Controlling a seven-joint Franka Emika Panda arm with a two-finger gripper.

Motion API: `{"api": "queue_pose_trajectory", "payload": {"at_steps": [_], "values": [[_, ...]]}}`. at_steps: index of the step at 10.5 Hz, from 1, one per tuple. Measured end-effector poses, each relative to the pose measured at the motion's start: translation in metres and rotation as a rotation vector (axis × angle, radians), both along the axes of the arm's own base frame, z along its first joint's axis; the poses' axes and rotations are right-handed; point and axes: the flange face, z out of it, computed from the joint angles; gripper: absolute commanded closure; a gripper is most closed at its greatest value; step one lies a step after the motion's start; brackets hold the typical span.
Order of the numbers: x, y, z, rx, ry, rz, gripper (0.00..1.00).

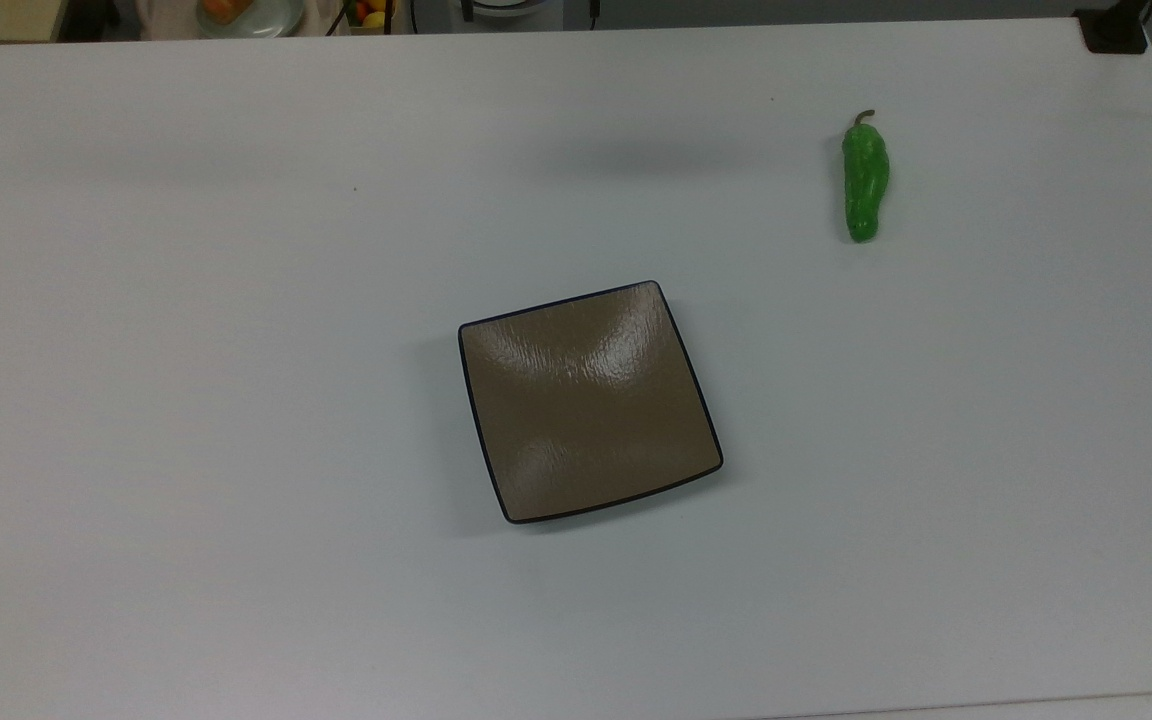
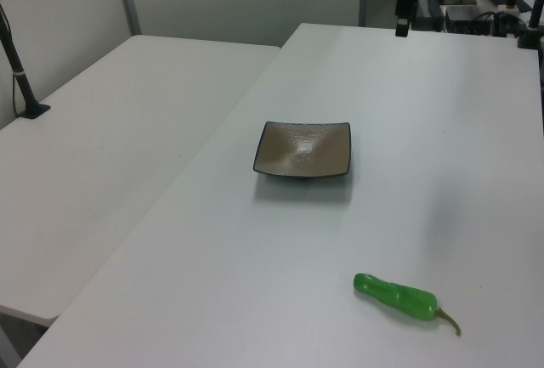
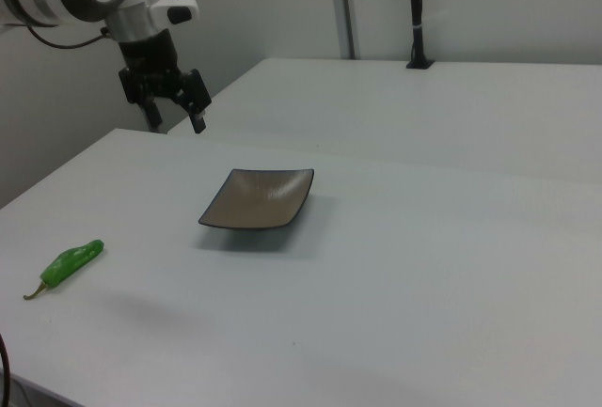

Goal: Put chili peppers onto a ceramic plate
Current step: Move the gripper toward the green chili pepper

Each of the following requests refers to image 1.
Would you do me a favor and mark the green chili pepper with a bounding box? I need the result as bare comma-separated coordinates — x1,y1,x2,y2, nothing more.
841,109,891,244

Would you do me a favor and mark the pale green round plate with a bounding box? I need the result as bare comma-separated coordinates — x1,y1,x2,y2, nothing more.
196,0,306,40

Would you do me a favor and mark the brown square ceramic plate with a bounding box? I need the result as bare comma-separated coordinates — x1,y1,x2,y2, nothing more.
457,280,725,526

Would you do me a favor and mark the black table clamp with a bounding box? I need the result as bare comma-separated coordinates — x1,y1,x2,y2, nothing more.
1074,0,1152,55

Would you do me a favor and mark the basket of colourful fruit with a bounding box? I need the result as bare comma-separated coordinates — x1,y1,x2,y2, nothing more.
344,0,398,36

